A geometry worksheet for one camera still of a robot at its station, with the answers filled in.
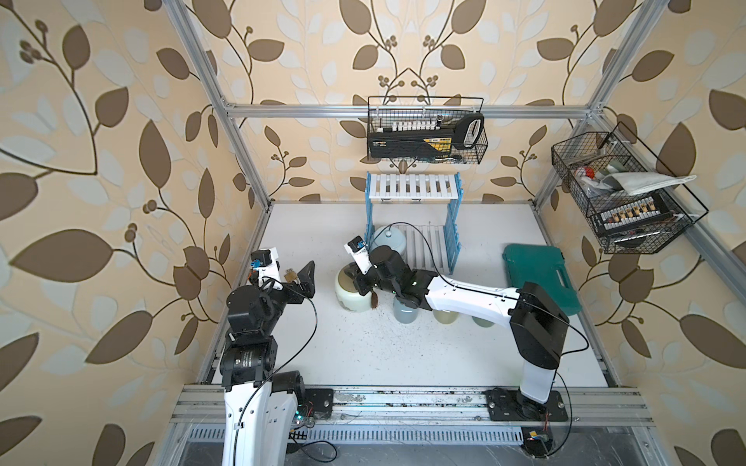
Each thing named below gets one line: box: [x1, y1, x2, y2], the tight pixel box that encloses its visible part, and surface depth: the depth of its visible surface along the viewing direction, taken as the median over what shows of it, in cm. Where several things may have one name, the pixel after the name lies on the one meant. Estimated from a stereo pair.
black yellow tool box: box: [368, 128, 456, 160], surface depth 86 cm
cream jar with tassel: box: [335, 263, 373, 313], surface depth 82 cm
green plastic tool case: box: [503, 243, 582, 318], surface depth 98 cm
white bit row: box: [391, 120, 441, 133], surface depth 85 cm
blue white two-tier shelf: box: [364, 171, 465, 275], surface depth 98 cm
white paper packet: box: [601, 171, 697, 196], surface depth 63 cm
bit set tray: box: [598, 194, 674, 234], surface depth 68 cm
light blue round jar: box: [371, 225, 407, 258], surface depth 95 cm
